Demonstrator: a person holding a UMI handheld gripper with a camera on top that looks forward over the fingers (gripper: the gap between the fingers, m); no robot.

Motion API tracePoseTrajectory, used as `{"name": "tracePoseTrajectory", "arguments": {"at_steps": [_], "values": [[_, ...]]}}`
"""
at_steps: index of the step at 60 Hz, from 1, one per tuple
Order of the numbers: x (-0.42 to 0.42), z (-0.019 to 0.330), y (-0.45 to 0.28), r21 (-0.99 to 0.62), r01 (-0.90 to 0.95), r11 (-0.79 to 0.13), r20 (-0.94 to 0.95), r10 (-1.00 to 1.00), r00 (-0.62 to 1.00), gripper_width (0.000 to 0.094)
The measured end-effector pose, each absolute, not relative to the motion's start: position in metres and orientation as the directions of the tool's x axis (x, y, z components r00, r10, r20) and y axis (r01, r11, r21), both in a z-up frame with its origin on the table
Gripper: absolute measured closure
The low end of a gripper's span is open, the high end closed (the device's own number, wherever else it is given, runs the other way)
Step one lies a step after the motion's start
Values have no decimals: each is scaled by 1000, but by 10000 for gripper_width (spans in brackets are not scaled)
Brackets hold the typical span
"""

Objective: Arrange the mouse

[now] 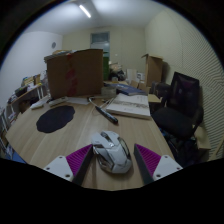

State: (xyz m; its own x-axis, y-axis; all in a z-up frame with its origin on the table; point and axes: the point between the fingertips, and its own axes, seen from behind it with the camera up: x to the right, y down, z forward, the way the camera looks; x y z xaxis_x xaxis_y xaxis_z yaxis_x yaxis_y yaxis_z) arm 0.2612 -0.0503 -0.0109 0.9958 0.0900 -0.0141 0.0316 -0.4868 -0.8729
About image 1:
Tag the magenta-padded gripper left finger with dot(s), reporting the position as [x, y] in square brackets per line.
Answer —
[56, 167]

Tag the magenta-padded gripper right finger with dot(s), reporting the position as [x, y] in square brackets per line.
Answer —
[166, 167]

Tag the white and silver computer mouse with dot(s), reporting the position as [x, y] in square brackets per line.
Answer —
[111, 153]

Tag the black round mouse pad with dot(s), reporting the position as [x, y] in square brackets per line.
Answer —
[55, 119]

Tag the black office chair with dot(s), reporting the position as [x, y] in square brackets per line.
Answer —
[176, 116]

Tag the small white flat box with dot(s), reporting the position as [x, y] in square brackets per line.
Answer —
[37, 105]

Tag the white paper sheet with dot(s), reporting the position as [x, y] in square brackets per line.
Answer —
[78, 100]

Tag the white thick book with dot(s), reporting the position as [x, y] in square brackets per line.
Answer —
[130, 106]

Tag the black marker pen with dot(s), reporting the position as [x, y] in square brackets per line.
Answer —
[106, 115]

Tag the wooden shelf unit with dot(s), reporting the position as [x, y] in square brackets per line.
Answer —
[20, 100]

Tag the dark blue book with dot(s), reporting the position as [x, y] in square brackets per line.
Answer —
[128, 89]

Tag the large brown cardboard box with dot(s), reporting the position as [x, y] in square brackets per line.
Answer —
[75, 73]

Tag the tall open cardboard box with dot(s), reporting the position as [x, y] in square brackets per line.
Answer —
[153, 70]

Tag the window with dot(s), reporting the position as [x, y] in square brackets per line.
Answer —
[100, 41]

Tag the ceiling tube light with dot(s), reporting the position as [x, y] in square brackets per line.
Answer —
[85, 11]

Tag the round wall clock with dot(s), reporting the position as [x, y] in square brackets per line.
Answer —
[53, 45]

